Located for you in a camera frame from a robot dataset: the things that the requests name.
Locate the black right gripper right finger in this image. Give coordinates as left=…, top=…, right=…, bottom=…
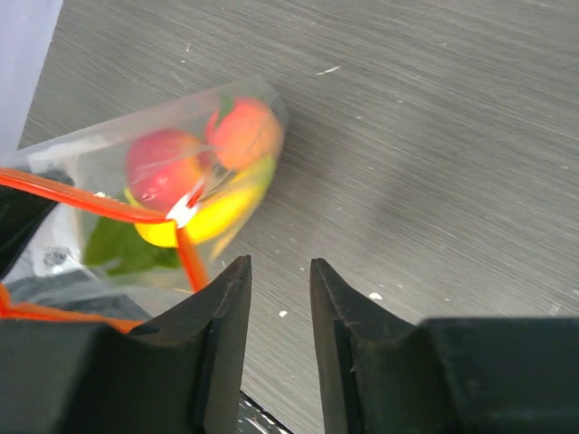
left=309, top=259, right=578, bottom=433

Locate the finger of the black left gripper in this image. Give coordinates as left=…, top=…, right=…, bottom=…
left=1, top=186, right=75, bottom=280

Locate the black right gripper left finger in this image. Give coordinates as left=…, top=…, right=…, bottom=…
left=1, top=256, right=252, bottom=433

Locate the clear zip bag orange zipper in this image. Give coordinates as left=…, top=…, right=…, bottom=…
left=1, top=76, right=290, bottom=333

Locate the green leafy vegetable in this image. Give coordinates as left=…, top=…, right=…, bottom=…
left=83, top=217, right=181, bottom=277

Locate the red apple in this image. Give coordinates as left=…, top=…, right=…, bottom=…
left=125, top=128, right=210, bottom=214

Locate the yellow banana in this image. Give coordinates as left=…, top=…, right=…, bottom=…
left=134, top=156, right=277, bottom=248

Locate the orange peach fruit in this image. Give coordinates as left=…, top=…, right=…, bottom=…
left=204, top=95, right=284, bottom=171

